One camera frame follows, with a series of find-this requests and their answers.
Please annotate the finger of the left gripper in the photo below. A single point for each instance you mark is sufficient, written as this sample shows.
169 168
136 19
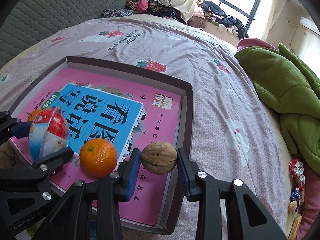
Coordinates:
54 162
12 127

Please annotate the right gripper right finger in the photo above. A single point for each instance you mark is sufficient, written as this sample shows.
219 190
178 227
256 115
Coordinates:
246 216

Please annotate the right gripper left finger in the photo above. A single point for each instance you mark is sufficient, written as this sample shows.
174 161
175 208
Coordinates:
71 216

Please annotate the orange tangerine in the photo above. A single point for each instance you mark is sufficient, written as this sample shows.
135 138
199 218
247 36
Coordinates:
33 114
98 157

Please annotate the brown walnut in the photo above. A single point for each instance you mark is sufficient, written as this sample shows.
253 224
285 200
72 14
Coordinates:
159 157

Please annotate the pink strawberry bed sheet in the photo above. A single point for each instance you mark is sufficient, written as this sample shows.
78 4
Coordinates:
234 135

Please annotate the blue snack packet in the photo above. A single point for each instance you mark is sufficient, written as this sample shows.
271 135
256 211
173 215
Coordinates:
295 195

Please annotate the dark cardboard box tray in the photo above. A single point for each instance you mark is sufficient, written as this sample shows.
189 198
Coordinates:
157 199

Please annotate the red silver snack wrapper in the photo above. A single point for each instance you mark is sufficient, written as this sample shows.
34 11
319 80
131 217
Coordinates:
296 169

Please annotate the yellow snack packet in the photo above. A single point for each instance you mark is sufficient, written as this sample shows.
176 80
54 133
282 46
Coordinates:
295 227

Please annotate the grey quilted headboard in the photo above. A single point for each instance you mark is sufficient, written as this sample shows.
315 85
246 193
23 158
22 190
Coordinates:
31 21

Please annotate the green fleece blanket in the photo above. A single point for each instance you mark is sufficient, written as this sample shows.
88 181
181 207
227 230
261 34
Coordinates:
284 83

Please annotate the pink pillow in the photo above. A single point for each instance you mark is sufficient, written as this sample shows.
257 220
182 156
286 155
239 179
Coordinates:
252 42

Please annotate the clothes pile on windowsill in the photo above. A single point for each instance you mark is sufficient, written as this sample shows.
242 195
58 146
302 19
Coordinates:
213 13

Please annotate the clothes pile by headboard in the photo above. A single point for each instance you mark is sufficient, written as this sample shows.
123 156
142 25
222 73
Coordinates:
159 8

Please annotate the white air conditioner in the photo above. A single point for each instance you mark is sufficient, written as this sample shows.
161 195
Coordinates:
309 24

